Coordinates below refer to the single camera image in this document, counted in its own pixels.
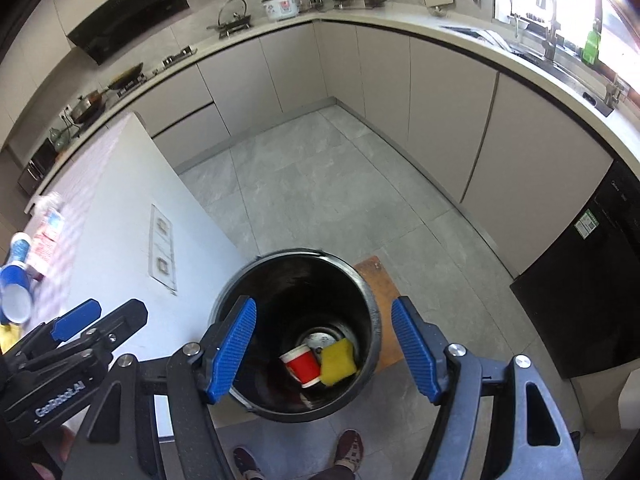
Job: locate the white rice cooker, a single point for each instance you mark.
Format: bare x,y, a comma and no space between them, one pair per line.
280,5

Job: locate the person's left shoe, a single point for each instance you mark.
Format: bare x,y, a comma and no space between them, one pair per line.
247,462

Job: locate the crumpled clear plastic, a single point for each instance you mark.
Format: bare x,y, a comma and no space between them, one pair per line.
47,203

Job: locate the yellow sponge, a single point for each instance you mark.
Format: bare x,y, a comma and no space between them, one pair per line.
337,362

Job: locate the metal kettle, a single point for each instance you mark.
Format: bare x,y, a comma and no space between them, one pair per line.
232,20

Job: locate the table socket panel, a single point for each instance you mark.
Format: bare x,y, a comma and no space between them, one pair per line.
162,250

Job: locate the blue paper cup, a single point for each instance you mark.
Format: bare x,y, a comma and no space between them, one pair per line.
17,305
12,275

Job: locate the wooden stool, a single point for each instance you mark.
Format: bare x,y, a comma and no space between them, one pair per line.
382,290

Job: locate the red and white carton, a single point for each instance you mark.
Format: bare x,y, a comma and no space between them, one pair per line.
44,250

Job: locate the gas stove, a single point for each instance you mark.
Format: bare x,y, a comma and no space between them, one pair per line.
175,56

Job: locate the kitchen sink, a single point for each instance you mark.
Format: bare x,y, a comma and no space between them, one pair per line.
565,67

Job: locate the person's left hand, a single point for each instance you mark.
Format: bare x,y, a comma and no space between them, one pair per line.
50,471

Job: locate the white jar with blue label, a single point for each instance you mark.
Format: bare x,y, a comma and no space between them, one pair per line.
20,249

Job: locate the metal kitchen faucet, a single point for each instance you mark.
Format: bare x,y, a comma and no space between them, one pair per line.
550,35

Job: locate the lidded metal pot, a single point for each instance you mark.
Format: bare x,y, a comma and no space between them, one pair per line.
87,105

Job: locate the black microwave oven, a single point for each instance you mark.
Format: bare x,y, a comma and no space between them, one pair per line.
35,167

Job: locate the metal can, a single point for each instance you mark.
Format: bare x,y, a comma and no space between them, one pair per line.
317,340

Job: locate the black wok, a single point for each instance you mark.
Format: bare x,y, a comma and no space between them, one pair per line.
125,77

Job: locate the small metal tap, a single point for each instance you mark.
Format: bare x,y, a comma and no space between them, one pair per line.
614,92

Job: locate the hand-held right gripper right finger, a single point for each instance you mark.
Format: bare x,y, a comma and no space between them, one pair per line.
415,350

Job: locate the green bottle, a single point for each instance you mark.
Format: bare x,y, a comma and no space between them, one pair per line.
592,45

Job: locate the person's right shoe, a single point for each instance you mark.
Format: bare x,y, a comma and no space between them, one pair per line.
350,447

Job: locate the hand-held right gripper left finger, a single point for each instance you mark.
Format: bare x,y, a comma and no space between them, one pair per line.
235,350

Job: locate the black trash bin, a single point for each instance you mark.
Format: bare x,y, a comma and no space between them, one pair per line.
295,270

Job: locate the white table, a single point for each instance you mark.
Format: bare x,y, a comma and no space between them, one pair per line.
200,240

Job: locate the green vase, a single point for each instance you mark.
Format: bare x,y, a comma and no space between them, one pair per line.
58,140

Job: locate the person's shoe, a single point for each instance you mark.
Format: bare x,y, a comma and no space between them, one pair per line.
247,462
350,447

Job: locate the black dishwasher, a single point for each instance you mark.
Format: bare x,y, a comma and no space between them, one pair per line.
590,300

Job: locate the beige kitchen counter cabinets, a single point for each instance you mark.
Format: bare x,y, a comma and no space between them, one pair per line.
440,110

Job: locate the red paper cup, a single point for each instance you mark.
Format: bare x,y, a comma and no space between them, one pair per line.
305,365

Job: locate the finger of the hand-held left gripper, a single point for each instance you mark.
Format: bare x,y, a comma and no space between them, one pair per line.
125,317
75,317

